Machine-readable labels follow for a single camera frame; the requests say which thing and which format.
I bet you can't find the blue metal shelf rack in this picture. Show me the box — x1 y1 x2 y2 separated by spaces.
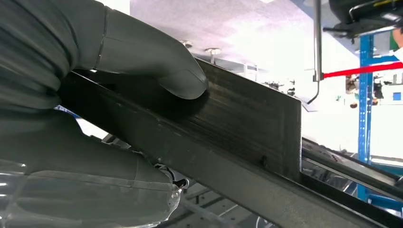
357 34 403 215

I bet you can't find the red barrier belt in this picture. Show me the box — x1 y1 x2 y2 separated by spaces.
323 61 403 79

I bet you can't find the black carrying case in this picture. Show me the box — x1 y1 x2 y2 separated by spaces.
322 0 403 40

